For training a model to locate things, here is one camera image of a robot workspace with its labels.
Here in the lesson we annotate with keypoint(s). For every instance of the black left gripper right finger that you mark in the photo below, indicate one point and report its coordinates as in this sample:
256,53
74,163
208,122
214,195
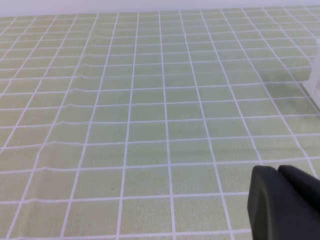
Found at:
307,186

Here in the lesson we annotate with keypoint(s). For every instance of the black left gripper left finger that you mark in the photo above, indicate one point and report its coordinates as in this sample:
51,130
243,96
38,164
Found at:
276,211

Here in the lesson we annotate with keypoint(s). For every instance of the green checkered tablecloth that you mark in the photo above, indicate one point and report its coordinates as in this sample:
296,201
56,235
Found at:
146,125

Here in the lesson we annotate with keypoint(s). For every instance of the white plastic test tube rack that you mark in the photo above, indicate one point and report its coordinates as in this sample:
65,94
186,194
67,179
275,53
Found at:
312,85

